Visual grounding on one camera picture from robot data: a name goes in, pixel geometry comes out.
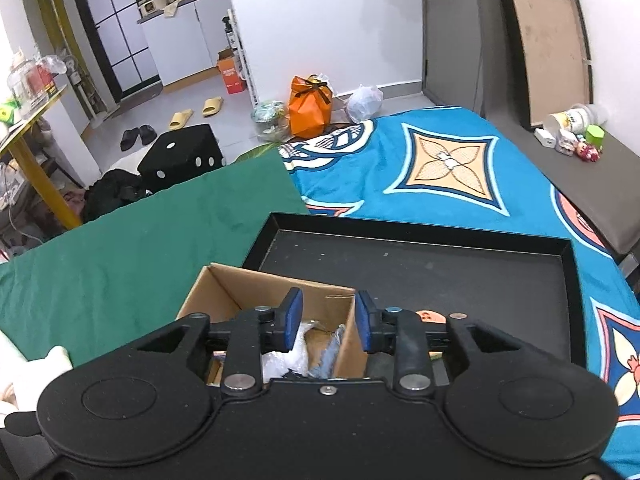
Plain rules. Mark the green cube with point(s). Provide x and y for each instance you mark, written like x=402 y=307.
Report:
x=7 y=114

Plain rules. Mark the orange carton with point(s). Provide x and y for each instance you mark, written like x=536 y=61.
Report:
x=232 y=75

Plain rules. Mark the black slipper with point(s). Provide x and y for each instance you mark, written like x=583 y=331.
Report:
x=148 y=134
x=129 y=139

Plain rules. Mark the orange gift bag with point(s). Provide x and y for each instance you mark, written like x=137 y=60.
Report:
x=307 y=115

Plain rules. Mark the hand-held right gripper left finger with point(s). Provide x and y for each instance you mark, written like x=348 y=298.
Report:
x=291 y=317

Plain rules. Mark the black clothes pile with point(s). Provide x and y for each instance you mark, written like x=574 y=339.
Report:
x=112 y=195

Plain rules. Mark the small orange toy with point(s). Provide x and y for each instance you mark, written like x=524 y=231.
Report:
x=429 y=316

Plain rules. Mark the green cloth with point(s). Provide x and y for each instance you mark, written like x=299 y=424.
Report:
x=150 y=250

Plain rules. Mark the yellow legged table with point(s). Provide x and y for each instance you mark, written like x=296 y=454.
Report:
x=45 y=180

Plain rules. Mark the white plastic bag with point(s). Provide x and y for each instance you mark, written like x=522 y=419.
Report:
x=365 y=104

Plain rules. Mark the clear bag with green contents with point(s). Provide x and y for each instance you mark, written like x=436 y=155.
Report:
x=270 y=121

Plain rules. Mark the grey bench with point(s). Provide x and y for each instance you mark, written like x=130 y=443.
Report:
x=590 y=185

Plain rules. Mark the black framed brown board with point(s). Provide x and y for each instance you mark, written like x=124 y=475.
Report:
x=545 y=45

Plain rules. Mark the blue printed blanket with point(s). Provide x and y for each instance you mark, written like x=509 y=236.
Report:
x=380 y=170

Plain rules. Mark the white plush toy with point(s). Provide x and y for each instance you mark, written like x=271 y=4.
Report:
x=30 y=380

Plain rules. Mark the dark grey panel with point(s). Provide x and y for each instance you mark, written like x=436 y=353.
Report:
x=450 y=35

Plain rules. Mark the clear glass jar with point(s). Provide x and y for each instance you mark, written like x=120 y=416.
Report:
x=21 y=80

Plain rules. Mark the white plastic jar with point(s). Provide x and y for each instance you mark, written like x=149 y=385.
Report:
x=567 y=119

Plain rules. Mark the black framed glass door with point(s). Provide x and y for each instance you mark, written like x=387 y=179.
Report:
x=120 y=25

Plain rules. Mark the black shallow tray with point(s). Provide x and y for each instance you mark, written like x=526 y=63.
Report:
x=450 y=275

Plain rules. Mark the small pink figurines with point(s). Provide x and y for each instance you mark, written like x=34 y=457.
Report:
x=587 y=151

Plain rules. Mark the small white box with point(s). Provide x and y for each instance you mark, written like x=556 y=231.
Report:
x=545 y=138

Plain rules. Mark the white crumpled plastic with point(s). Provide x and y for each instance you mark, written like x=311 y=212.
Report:
x=282 y=360

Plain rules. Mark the brown cardboard box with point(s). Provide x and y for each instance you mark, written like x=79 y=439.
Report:
x=240 y=290

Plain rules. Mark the black dice stool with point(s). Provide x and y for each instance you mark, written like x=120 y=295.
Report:
x=185 y=152

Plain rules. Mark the green cup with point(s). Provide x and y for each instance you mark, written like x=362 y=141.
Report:
x=595 y=135

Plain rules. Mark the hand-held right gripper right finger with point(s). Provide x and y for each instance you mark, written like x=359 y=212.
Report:
x=364 y=322

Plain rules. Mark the white kitchen cabinet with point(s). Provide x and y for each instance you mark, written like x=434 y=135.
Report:
x=175 y=40

